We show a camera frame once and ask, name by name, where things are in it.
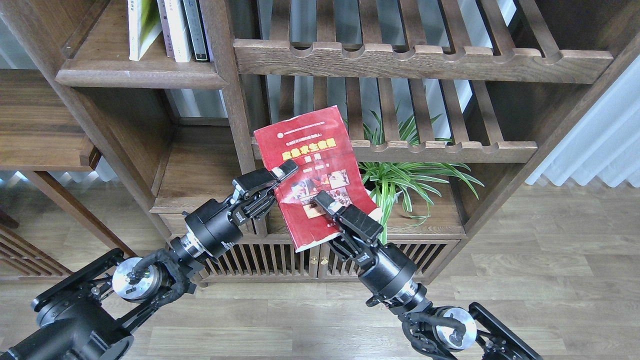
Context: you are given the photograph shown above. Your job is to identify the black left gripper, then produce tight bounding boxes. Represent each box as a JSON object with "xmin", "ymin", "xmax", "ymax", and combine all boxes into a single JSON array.
[{"xmin": 182, "ymin": 159, "xmax": 298, "ymax": 261}]

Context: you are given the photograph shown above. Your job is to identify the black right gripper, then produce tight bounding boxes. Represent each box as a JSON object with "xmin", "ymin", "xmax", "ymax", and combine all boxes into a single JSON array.
[{"xmin": 313, "ymin": 190, "xmax": 418, "ymax": 308}]

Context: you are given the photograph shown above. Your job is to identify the red book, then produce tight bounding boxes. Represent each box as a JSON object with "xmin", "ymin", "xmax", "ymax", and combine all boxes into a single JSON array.
[{"xmin": 254, "ymin": 105, "xmax": 382, "ymax": 253}]

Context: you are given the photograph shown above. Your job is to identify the maroon book white characters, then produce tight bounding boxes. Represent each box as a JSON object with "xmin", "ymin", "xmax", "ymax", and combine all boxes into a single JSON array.
[{"xmin": 157, "ymin": 0, "xmax": 175, "ymax": 59}]

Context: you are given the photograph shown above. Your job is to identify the yellow green book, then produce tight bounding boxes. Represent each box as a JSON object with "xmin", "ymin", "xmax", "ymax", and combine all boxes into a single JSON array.
[{"xmin": 126, "ymin": 0, "xmax": 162, "ymax": 61}]

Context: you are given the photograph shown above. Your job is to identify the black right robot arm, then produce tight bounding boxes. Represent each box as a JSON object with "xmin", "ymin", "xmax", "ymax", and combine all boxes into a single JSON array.
[{"xmin": 314, "ymin": 191, "xmax": 541, "ymax": 360}]

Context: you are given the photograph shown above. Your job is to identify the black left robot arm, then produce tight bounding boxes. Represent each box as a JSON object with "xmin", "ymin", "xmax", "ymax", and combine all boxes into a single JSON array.
[{"xmin": 1, "ymin": 159, "xmax": 298, "ymax": 360}]

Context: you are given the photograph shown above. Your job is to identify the green spider plant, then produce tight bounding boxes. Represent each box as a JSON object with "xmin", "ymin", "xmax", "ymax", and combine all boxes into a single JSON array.
[{"xmin": 350, "ymin": 102, "xmax": 485, "ymax": 246}]

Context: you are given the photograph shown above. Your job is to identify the dark green upright book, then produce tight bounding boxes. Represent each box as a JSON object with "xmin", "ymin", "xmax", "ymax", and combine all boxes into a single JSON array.
[{"xmin": 183, "ymin": 0, "xmax": 211, "ymax": 63}]

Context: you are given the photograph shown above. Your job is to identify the white upright book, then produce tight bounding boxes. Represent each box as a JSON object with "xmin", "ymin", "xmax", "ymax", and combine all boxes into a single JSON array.
[{"xmin": 163, "ymin": 0, "xmax": 192, "ymax": 63}]

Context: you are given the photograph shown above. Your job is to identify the dark wooden side table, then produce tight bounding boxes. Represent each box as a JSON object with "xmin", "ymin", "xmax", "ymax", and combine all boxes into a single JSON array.
[{"xmin": 0, "ymin": 69, "xmax": 139, "ymax": 283}]

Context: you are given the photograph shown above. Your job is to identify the white curtain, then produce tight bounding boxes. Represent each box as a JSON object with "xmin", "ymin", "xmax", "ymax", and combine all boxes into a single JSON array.
[{"xmin": 525, "ymin": 57, "xmax": 640, "ymax": 188}]

